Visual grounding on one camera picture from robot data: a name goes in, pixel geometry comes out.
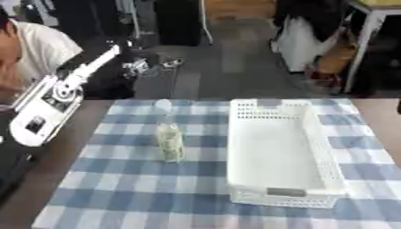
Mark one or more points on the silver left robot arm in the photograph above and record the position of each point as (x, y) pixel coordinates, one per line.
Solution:
(46, 107)

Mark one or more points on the black bag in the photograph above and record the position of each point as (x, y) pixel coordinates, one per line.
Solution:
(109, 88)

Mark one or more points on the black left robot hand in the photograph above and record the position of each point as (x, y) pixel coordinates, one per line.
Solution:
(141, 64)

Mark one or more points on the clear plastic bottle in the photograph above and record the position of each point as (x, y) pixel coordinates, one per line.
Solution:
(169, 143)

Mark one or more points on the person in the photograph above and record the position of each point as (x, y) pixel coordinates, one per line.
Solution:
(303, 35)
(41, 47)

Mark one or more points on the black cabinet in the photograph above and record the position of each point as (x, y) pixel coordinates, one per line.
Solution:
(177, 23)

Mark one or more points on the white perforated plastic basket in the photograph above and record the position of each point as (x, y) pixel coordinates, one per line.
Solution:
(276, 155)

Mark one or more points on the white-legged table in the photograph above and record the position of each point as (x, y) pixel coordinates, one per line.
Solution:
(365, 32)

